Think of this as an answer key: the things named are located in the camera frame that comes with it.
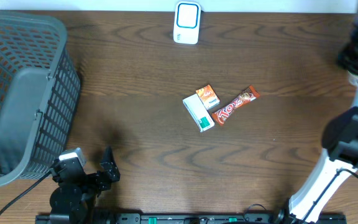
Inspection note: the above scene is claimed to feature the small orange box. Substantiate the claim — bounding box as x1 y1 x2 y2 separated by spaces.
196 85 220 110

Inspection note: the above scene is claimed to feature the green lid jar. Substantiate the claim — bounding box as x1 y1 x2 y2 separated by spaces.
348 72 358 87

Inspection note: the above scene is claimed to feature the white green medicine box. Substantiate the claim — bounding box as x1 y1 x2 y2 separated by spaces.
183 94 214 133

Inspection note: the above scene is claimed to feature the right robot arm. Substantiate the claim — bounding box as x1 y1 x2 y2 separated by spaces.
272 10 358 223

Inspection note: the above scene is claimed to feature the orange chocolate bar wrapper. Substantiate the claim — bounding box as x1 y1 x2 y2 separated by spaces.
212 85 260 126

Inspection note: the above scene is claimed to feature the grey plastic basket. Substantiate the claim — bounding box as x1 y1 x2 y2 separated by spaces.
0 11 81 186

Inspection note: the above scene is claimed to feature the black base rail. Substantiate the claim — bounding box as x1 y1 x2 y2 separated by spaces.
35 212 347 224

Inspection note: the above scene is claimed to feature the white barcode scanner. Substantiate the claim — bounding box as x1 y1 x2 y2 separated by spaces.
173 1 201 45

